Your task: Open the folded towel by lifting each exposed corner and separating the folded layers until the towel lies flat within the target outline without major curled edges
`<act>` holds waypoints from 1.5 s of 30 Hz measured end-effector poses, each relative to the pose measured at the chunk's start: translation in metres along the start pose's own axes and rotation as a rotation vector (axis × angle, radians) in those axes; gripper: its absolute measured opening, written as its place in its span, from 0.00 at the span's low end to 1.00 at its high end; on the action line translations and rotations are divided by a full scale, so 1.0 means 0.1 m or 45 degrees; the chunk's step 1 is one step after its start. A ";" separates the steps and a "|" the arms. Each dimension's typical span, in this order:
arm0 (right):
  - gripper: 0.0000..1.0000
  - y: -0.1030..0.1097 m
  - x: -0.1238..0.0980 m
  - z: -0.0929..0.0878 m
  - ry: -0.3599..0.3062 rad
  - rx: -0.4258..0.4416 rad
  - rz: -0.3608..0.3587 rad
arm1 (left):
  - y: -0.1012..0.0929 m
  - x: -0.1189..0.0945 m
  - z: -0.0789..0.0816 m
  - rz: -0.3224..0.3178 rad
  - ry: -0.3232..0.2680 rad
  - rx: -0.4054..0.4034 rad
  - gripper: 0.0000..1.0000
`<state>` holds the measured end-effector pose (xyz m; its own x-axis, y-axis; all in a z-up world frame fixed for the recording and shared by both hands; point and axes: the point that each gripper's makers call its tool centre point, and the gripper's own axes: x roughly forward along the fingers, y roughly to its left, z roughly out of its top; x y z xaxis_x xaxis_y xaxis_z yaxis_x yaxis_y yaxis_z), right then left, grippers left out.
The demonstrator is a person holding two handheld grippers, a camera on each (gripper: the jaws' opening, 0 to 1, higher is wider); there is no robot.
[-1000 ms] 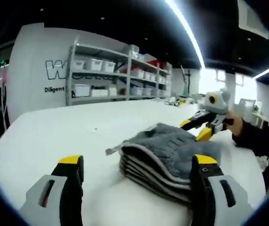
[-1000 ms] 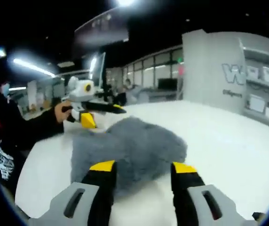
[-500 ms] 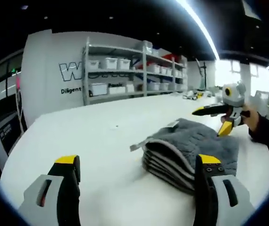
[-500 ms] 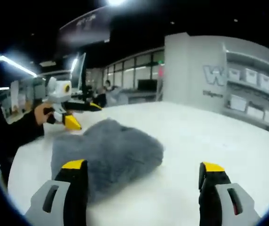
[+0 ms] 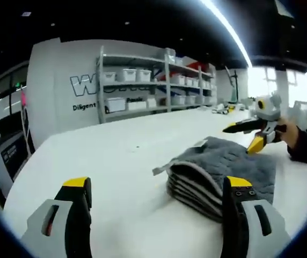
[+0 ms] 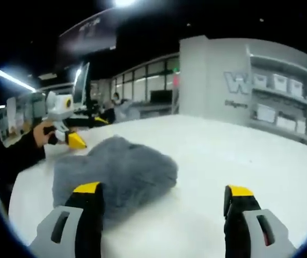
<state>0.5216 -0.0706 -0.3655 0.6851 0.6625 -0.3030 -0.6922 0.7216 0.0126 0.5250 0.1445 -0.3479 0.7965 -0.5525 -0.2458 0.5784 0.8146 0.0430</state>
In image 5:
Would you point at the rows of white storage boxes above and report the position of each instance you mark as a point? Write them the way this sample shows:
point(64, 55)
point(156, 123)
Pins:
point(129, 75)

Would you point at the grey towel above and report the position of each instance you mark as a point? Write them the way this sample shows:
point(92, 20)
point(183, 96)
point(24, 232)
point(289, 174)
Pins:
point(223, 161)

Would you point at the pile of spare grippers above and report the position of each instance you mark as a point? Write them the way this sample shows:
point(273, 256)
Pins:
point(226, 108)

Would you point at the person's right hand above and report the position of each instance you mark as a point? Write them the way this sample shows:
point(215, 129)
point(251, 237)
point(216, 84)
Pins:
point(291, 137)

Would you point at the grey metal storage shelf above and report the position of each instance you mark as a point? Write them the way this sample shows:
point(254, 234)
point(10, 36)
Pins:
point(167, 70)

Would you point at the ceiling light strip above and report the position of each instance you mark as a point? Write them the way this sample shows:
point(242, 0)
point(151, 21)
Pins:
point(231, 35)

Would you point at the upright floor stand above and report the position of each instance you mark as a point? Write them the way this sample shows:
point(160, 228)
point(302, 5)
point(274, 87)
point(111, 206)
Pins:
point(233, 86)

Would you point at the pink object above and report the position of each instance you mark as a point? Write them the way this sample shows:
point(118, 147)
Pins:
point(23, 98)

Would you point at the black equipment cabinet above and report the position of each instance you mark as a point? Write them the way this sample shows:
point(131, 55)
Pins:
point(11, 153)

